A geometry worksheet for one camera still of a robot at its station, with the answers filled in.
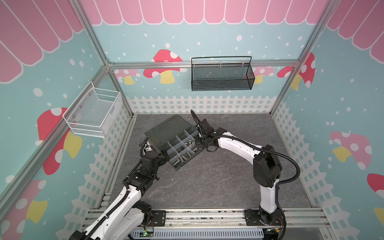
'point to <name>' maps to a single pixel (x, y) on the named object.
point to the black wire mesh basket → (219, 73)
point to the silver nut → (190, 142)
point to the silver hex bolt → (184, 158)
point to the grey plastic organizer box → (175, 137)
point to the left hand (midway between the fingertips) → (159, 154)
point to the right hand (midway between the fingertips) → (197, 142)
